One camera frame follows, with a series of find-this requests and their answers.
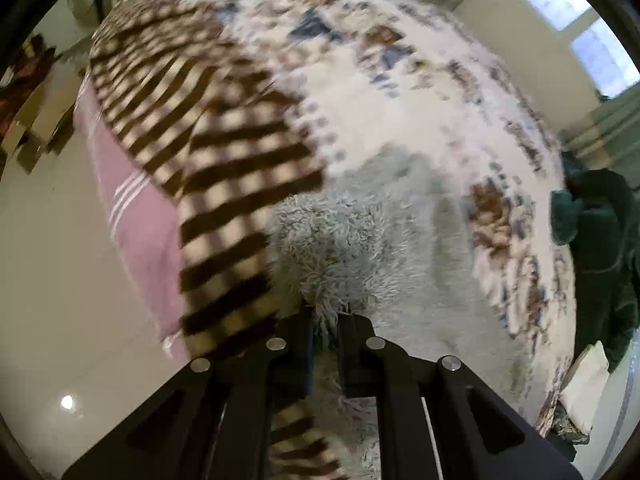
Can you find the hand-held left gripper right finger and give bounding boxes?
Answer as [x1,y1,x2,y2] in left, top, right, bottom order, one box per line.
[337,311,582,480]

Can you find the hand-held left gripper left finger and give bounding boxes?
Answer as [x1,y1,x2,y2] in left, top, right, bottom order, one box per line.
[61,306,315,480]

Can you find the dark green garment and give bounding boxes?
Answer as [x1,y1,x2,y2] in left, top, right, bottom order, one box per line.
[549,157,640,376]

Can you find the brown checkered blanket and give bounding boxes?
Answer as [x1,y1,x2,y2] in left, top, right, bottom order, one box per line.
[87,0,351,480]

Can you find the cardboard boxes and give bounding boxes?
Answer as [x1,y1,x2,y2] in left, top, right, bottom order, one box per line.
[0,35,77,176]

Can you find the fluffy grey towel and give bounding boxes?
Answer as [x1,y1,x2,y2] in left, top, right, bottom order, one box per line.
[267,142,533,480]

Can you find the pink striped bed sheet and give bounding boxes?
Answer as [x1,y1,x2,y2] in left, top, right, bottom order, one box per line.
[72,77,195,361]

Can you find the white pillow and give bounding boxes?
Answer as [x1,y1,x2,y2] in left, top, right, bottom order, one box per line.
[557,340,612,436]

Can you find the white patterned fluffy blanket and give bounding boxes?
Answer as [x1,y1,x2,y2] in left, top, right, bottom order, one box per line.
[172,0,577,436]

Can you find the window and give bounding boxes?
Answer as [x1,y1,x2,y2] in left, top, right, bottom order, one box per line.
[487,0,640,101]

